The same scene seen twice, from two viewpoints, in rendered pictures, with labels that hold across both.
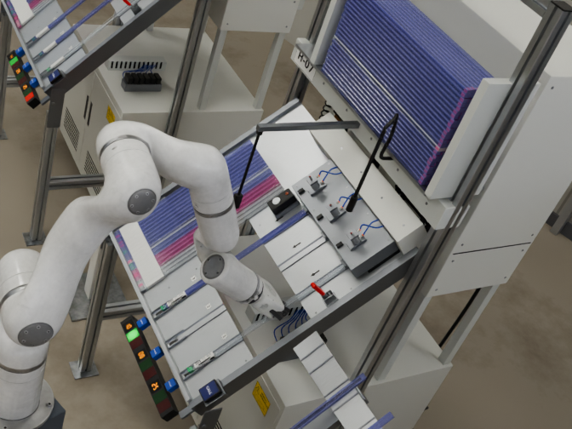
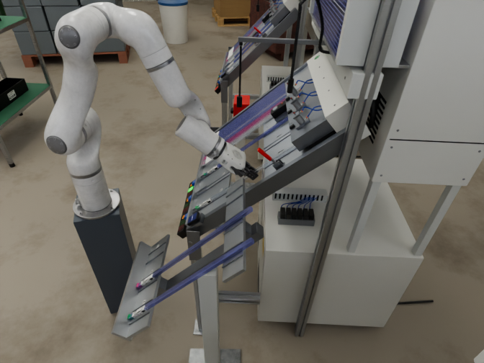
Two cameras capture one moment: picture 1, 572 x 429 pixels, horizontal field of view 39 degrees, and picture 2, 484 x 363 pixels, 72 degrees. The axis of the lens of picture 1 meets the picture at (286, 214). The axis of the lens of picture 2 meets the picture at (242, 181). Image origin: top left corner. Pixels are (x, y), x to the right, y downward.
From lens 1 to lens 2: 1.27 m
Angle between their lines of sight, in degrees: 33
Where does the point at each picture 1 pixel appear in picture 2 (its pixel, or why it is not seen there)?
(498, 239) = (443, 132)
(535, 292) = not seen: outside the picture
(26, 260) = not seen: hidden behind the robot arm
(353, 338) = (343, 222)
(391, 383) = (361, 258)
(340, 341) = not seen: hidden behind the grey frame
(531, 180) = (472, 62)
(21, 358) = (72, 168)
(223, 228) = (163, 82)
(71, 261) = (68, 97)
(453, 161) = (351, 18)
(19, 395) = (82, 194)
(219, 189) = (145, 43)
